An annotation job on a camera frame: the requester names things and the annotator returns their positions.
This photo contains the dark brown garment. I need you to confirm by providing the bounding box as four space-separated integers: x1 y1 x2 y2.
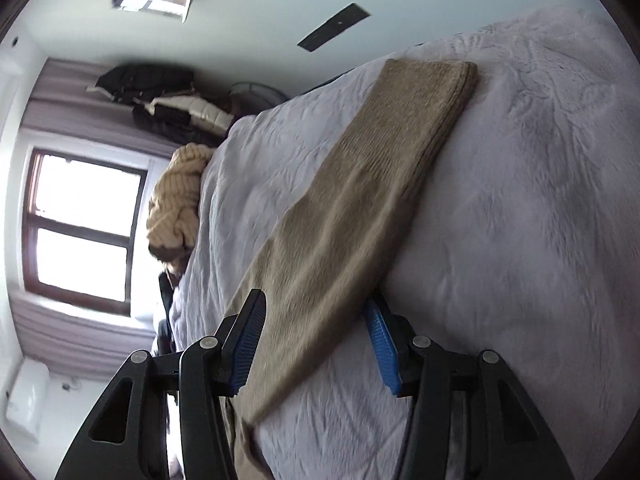
132 105 226 148

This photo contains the grey fan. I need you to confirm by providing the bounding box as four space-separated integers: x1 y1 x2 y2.
230 81 291 111

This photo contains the black wall panel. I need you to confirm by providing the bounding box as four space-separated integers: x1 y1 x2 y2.
297 4 372 52

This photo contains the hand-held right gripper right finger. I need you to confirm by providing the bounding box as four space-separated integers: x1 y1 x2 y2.
362 294 586 480

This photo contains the white air conditioner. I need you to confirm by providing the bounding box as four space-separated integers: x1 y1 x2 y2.
5 365 51 433

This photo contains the black jacket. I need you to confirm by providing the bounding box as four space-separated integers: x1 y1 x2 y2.
87 62 196 106

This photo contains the lavender fleece blanket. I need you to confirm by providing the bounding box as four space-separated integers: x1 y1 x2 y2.
167 5 636 480

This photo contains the lilac curtain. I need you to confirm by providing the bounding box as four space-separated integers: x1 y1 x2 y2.
10 57 176 381

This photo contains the brown knit sweater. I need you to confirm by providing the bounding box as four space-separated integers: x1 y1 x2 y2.
220 58 479 480

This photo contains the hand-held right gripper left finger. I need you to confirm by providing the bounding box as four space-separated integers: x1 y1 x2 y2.
55 289 267 480

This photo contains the pile of striped beige clothes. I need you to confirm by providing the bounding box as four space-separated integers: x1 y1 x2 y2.
146 142 213 261

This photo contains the white puffer jacket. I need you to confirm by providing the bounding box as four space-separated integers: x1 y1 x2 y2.
145 94 236 136

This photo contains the brown framed window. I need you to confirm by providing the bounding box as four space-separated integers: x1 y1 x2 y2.
22 147 151 306

